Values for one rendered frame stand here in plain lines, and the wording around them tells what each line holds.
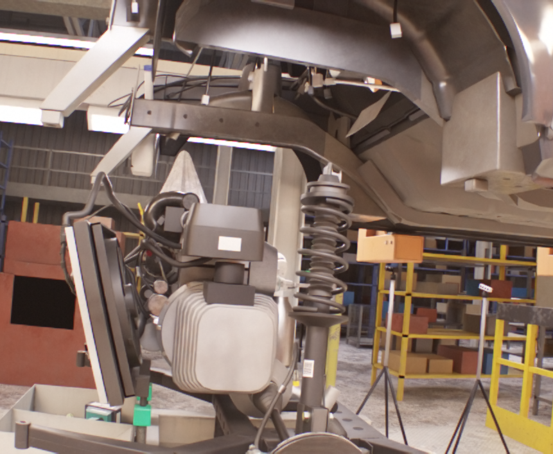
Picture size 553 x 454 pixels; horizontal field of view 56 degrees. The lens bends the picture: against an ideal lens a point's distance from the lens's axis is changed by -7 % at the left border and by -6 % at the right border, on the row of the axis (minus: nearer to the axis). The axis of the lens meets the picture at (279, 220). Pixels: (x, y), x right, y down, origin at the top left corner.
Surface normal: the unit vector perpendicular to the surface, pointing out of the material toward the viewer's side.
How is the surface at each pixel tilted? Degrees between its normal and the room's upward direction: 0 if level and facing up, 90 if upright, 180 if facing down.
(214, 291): 90
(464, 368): 90
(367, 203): 90
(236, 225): 79
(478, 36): 124
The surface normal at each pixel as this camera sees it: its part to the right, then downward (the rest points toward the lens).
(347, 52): 0.27, -0.07
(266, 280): 0.55, -0.04
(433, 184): 0.10, 0.16
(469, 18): -0.78, 0.59
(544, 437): -0.97, -0.10
